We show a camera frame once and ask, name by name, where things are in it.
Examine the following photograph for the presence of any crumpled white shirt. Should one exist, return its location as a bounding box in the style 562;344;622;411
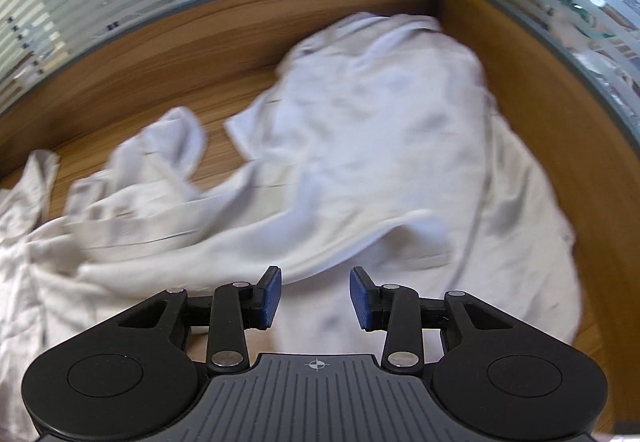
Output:
0;149;116;429

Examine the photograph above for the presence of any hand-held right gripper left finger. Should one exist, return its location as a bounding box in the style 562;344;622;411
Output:
102;266;282;370

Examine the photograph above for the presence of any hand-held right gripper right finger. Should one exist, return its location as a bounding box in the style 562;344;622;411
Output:
349;266;527;370

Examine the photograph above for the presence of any white button shirt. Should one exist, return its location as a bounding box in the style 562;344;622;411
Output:
65;12;583;363

